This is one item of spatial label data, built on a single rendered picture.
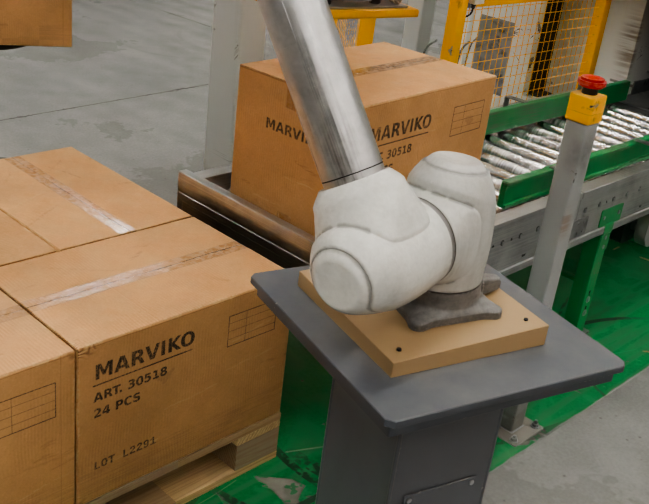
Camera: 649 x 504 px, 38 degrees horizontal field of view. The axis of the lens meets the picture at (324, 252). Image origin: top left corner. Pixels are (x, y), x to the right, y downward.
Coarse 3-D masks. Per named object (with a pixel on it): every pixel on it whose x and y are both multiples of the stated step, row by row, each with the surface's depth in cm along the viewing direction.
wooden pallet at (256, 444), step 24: (240, 432) 232; (264, 432) 240; (192, 456) 222; (216, 456) 241; (240, 456) 236; (264, 456) 244; (144, 480) 213; (168, 480) 231; (192, 480) 232; (216, 480) 233
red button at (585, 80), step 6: (582, 78) 228; (588, 78) 227; (594, 78) 228; (600, 78) 229; (582, 84) 227; (588, 84) 226; (594, 84) 226; (600, 84) 226; (606, 84) 228; (582, 90) 230; (588, 90) 228; (594, 90) 228
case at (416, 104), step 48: (384, 48) 272; (240, 96) 240; (288, 96) 229; (384, 96) 226; (432, 96) 237; (480, 96) 255; (240, 144) 245; (288, 144) 233; (384, 144) 228; (432, 144) 245; (480, 144) 265; (240, 192) 250; (288, 192) 238
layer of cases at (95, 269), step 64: (0, 192) 248; (64, 192) 252; (128, 192) 257; (0, 256) 215; (64, 256) 219; (128, 256) 223; (192, 256) 227; (256, 256) 231; (0, 320) 191; (64, 320) 193; (128, 320) 196; (192, 320) 205; (256, 320) 220; (0, 384) 174; (64, 384) 185; (128, 384) 198; (192, 384) 213; (256, 384) 230; (0, 448) 180; (64, 448) 192; (128, 448) 206; (192, 448) 222
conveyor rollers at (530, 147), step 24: (552, 120) 372; (624, 120) 388; (648, 120) 391; (504, 144) 337; (528, 144) 340; (552, 144) 343; (600, 144) 350; (504, 168) 316; (528, 168) 320; (624, 168) 326
